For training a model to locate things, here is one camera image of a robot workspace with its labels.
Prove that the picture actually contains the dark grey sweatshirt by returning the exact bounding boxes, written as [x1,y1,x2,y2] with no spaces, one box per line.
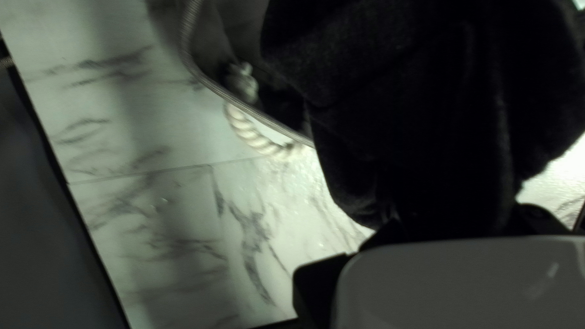
[260,0,585,239]

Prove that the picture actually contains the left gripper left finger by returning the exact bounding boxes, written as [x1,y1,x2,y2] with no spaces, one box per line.
[292,220,404,329]

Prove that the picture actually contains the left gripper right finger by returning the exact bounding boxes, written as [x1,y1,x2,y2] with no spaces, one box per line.
[511,202,573,236]

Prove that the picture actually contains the grey fabric basket, rope handles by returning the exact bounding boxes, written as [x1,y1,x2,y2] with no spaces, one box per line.
[177,0,317,161]

